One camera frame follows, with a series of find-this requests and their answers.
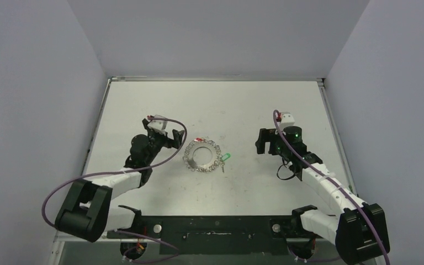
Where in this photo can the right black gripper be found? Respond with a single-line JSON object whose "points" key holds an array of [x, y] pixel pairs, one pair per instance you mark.
{"points": [[268, 141]]}

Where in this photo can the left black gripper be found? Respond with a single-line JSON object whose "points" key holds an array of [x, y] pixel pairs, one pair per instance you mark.
{"points": [[177, 136]]}

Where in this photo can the silver keyring disc with rings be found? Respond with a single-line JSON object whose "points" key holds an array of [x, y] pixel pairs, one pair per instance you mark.
{"points": [[202, 156]]}

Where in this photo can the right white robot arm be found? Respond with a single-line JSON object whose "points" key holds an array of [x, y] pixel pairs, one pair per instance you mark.
{"points": [[357, 229]]}

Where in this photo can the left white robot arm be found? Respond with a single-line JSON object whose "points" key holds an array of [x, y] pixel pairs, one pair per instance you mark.
{"points": [[88, 211]]}

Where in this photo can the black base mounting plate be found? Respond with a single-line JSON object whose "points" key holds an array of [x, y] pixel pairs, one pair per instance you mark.
{"points": [[220, 235]]}

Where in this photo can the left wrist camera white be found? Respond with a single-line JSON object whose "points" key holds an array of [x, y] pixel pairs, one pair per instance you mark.
{"points": [[158, 124]]}

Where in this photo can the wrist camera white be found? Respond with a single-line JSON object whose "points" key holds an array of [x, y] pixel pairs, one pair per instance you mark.
{"points": [[158, 124], [285, 119]]}

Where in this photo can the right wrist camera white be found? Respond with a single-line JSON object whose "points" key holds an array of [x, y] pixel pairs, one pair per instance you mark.
{"points": [[285, 119]]}

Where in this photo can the aluminium frame rail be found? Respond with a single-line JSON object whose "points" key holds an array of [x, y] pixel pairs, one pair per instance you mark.
{"points": [[64, 237]]}

